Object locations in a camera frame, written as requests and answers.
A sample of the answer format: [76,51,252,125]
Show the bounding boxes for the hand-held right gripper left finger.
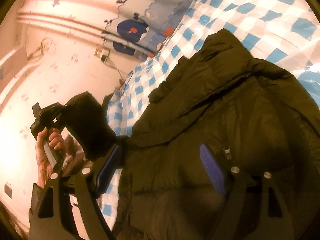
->
[29,144,122,240]

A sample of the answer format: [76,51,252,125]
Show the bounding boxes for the person's left forearm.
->
[28,182,54,232]

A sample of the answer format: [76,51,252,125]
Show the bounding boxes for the blue checkered bed sheet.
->
[99,0,320,222]

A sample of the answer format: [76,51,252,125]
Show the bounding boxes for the black charger cable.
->
[106,59,134,87]

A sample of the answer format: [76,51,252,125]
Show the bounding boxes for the black puffer jacket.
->
[64,28,320,240]

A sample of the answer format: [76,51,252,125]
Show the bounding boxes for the whale print curtain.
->
[101,0,209,62]

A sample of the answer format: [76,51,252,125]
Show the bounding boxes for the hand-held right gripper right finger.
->
[199,144,293,240]

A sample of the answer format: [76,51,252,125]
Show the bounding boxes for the white wall socket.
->
[94,44,111,62]

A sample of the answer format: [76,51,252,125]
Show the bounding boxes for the person's left hand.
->
[36,127,66,181]

